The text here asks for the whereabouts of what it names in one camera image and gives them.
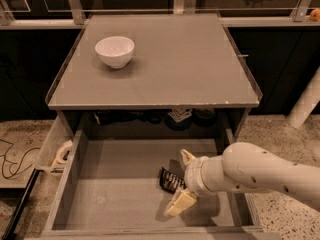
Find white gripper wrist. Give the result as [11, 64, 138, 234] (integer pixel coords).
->
[164, 149, 220, 217]

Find black rxbar chocolate wrapper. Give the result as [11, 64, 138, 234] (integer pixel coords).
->
[159, 167, 186, 194]

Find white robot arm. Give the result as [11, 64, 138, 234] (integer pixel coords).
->
[165, 142, 320, 217]

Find open grey top drawer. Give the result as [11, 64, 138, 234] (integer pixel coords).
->
[27, 130, 281, 240]

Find grey cabinet with counter top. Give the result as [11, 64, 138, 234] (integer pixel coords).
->
[44, 13, 264, 142]

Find dark round container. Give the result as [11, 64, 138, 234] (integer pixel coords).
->
[193, 110, 216, 127]

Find black white paper packet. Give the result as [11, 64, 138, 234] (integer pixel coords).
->
[168, 108, 192, 123]

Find dark objects on shelf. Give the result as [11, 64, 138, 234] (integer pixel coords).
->
[93, 110, 164, 125]

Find white tape roll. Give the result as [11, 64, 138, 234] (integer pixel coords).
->
[52, 140, 72, 166]

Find clear plastic side bin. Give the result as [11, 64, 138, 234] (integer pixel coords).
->
[35, 117, 72, 173]

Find white ceramic bowl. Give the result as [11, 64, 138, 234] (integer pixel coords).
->
[95, 36, 135, 69]

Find small orange object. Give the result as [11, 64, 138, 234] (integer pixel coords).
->
[309, 8, 320, 21]

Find white cylindrical post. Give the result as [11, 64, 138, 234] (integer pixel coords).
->
[287, 67, 320, 128]

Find metal frame railing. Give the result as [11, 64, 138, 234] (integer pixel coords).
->
[0, 0, 320, 29]

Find black floor cable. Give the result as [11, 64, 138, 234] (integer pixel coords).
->
[0, 138, 42, 180]

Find black floor rail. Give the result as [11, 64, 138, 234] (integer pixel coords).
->
[1, 169, 40, 240]

